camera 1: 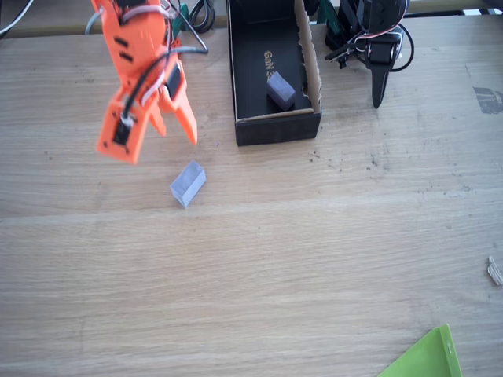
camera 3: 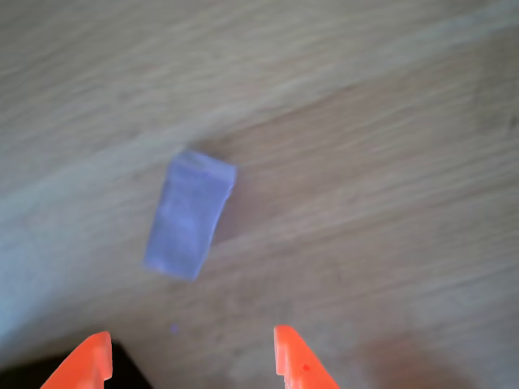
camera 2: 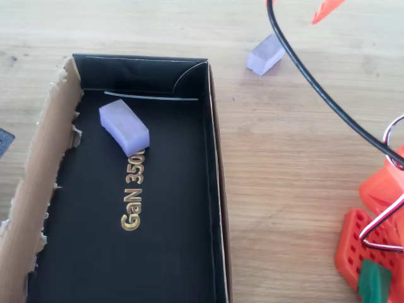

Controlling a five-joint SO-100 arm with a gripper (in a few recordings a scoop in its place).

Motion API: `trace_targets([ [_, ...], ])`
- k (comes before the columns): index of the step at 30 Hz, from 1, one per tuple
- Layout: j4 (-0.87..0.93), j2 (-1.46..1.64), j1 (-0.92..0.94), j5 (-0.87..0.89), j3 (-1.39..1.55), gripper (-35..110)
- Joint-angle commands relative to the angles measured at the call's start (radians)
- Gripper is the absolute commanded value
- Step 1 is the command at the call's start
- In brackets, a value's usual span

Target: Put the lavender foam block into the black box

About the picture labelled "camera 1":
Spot light green plastic sheet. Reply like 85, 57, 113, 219
376, 323, 464, 377

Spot black cardboard box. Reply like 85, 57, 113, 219
226, 0, 324, 148

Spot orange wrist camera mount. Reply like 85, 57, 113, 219
96, 92, 152, 165

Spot white red servo wire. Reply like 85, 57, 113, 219
84, 0, 178, 105

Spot purple foam block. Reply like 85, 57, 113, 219
266, 71, 297, 112
169, 159, 207, 210

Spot black camera cable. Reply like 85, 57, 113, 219
120, 11, 210, 119

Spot white cable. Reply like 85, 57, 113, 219
0, 0, 35, 38

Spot black cable bundle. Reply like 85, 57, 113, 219
187, 0, 218, 35

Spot green table clamp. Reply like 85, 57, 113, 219
171, 0, 189, 38
316, 0, 340, 42

